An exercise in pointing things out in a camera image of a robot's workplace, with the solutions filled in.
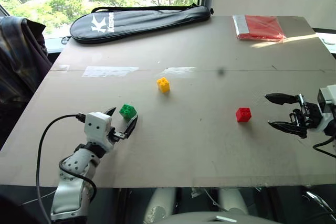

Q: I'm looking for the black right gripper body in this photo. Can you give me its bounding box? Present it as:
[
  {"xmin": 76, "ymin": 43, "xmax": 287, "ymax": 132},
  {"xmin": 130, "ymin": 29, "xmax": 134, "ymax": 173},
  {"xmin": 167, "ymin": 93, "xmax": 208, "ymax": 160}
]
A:
[{"xmin": 289, "ymin": 93, "xmax": 323, "ymax": 130}]

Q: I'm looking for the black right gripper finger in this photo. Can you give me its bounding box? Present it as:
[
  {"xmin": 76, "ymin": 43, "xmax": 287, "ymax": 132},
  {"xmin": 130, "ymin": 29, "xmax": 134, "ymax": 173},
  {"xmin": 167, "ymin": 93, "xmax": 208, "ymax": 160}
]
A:
[
  {"xmin": 268, "ymin": 120, "xmax": 308, "ymax": 139},
  {"xmin": 265, "ymin": 92, "xmax": 301, "ymax": 105}
]

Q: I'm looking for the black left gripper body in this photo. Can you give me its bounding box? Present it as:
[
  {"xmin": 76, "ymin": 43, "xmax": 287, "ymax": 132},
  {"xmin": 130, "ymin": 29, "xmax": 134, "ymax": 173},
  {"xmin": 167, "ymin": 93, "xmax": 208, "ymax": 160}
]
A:
[{"xmin": 107, "ymin": 126, "xmax": 125, "ymax": 145}]

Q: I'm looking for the green toy brick cube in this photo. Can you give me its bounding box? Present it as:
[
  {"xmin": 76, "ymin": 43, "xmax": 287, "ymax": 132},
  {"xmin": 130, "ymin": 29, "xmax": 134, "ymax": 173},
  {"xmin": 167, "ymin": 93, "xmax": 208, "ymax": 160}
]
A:
[{"xmin": 119, "ymin": 104, "xmax": 138, "ymax": 121}]

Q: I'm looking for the clear tape patch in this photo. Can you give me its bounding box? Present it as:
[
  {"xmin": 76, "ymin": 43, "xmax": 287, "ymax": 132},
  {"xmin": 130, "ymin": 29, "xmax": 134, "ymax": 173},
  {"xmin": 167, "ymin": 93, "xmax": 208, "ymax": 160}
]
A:
[
  {"xmin": 81, "ymin": 66, "xmax": 140, "ymax": 78},
  {"xmin": 159, "ymin": 66, "xmax": 197, "ymax": 77}
]

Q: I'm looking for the red toy brick cube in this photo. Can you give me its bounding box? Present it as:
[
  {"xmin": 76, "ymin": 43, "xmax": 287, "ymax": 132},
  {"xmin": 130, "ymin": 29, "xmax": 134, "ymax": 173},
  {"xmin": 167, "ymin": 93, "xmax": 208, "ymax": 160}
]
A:
[{"xmin": 235, "ymin": 107, "xmax": 252, "ymax": 123}]

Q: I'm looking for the yellow toy brick cube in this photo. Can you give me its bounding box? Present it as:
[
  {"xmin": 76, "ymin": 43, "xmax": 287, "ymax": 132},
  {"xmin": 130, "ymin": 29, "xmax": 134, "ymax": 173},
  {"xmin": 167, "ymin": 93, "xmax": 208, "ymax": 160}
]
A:
[{"xmin": 156, "ymin": 77, "xmax": 171, "ymax": 94}]

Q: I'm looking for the red packet with silver strip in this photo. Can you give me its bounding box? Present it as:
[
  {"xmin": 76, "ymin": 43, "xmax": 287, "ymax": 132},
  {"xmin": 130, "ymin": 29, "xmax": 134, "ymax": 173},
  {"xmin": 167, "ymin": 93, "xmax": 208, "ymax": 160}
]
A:
[{"xmin": 232, "ymin": 15, "xmax": 288, "ymax": 42}]

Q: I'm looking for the white paper sheet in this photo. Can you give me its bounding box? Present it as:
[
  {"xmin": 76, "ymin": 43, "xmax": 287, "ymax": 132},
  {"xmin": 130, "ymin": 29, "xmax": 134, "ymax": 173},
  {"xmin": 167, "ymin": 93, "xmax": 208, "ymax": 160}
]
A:
[{"xmin": 314, "ymin": 32, "xmax": 336, "ymax": 60}]

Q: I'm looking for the shiny metal bar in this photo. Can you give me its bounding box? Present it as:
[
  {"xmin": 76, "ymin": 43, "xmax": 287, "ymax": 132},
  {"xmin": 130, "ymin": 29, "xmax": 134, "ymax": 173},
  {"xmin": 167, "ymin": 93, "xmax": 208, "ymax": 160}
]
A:
[{"xmin": 305, "ymin": 190, "xmax": 336, "ymax": 222}]

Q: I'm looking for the white robot leg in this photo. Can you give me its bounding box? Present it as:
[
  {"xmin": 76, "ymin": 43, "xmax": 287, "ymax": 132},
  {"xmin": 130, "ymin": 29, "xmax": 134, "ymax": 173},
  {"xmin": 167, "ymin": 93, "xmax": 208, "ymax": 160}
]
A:
[
  {"xmin": 218, "ymin": 187, "xmax": 249, "ymax": 216},
  {"xmin": 143, "ymin": 187, "xmax": 177, "ymax": 222}
]

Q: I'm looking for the black racket bag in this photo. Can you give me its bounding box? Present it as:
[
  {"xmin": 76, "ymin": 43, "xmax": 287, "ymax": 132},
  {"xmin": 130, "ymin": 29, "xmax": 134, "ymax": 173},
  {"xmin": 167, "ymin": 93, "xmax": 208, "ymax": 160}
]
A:
[{"xmin": 69, "ymin": 3, "xmax": 214, "ymax": 45}]

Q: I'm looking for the dark plaid jacket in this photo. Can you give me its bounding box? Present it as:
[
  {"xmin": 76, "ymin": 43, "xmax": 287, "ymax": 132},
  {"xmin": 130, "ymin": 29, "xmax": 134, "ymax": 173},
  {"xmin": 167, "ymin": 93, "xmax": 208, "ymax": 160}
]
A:
[{"xmin": 0, "ymin": 16, "xmax": 53, "ymax": 105}]

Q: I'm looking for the grey robot torso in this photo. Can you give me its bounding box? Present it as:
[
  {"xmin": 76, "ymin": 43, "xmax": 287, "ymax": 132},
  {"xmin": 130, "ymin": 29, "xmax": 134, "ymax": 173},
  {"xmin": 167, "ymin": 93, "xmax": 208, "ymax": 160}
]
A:
[{"xmin": 156, "ymin": 211, "xmax": 285, "ymax": 224}]

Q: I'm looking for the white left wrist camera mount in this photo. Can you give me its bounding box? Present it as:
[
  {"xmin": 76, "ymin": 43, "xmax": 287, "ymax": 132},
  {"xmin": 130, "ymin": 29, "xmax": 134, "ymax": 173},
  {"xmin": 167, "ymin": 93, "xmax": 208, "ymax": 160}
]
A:
[{"xmin": 83, "ymin": 112, "xmax": 117, "ymax": 154}]

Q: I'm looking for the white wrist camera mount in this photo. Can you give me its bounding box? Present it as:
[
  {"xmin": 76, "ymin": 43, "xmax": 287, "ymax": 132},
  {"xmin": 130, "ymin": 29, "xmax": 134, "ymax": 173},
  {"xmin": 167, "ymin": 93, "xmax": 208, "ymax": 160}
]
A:
[
  {"xmin": 83, "ymin": 112, "xmax": 117, "ymax": 154},
  {"xmin": 317, "ymin": 84, "xmax": 336, "ymax": 133}
]

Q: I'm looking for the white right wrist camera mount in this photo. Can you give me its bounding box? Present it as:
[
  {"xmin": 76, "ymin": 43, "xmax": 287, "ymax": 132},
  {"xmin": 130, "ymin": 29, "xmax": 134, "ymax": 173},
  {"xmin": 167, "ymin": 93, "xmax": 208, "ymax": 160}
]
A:
[{"xmin": 317, "ymin": 84, "xmax": 336, "ymax": 133}]

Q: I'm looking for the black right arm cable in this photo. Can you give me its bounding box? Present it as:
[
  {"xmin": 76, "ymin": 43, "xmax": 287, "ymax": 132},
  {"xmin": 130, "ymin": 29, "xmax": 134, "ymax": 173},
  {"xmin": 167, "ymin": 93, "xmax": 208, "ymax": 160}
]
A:
[{"xmin": 313, "ymin": 134, "xmax": 336, "ymax": 159}]

